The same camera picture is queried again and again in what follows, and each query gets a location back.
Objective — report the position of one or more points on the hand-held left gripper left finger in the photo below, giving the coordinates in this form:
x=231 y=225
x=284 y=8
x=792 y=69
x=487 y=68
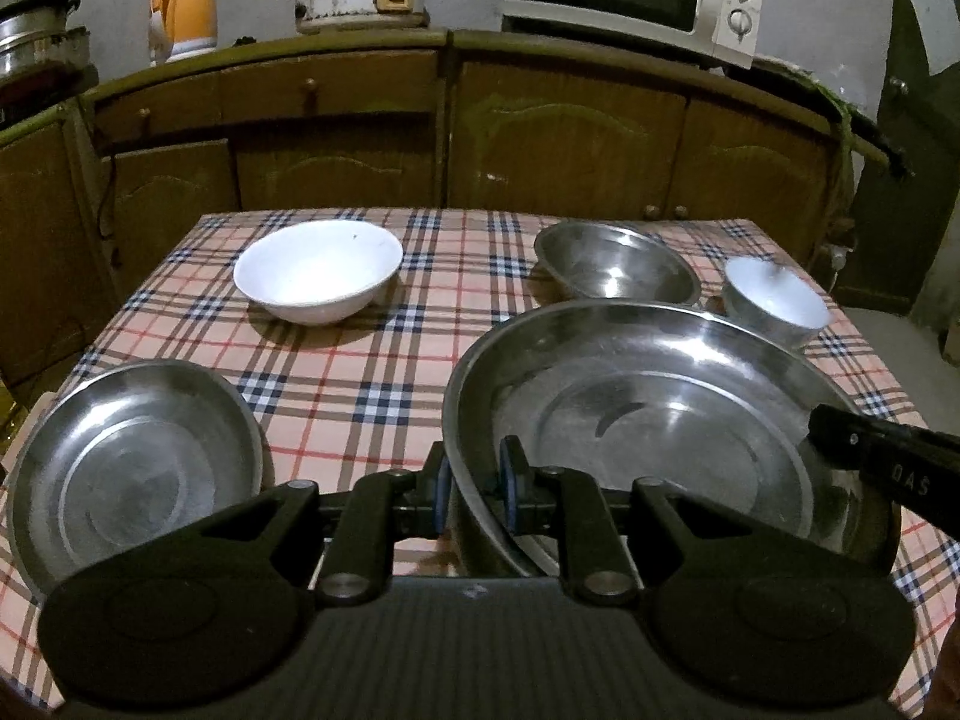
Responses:
x=442 y=496

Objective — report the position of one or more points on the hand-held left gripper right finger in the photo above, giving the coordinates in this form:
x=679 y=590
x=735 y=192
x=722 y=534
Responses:
x=513 y=487

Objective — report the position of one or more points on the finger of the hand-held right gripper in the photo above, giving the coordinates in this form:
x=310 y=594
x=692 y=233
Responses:
x=844 y=435

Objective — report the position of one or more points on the large steel basin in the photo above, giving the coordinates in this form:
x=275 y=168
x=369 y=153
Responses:
x=675 y=405

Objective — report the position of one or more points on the white ceramic bowl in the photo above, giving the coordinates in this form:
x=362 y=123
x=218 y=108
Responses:
x=315 y=277

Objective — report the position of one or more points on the plaid tablecloth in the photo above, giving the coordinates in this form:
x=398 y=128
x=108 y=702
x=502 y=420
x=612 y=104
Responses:
x=352 y=382

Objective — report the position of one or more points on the small white bowl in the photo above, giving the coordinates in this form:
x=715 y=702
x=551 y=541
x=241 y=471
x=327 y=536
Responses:
x=776 y=304

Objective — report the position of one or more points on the steel bowl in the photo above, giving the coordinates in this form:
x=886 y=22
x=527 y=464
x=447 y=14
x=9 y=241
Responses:
x=611 y=262

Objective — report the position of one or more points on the dark green door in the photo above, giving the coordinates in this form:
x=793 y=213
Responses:
x=915 y=187

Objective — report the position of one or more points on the small steel plate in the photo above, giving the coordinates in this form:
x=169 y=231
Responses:
x=127 y=457

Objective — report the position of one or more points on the dark green cloth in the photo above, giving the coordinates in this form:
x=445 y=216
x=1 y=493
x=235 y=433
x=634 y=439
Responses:
x=840 y=109

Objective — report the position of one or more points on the wooden kitchen cabinet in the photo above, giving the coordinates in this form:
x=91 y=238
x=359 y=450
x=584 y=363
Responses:
x=562 y=135

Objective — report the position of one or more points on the white paper sheet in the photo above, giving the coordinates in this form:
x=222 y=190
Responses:
x=937 y=22

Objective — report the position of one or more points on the orange electric kettle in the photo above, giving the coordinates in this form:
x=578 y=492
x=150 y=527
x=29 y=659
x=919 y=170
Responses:
x=187 y=15

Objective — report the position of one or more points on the stacked steel pots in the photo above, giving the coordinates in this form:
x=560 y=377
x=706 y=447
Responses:
x=34 y=37

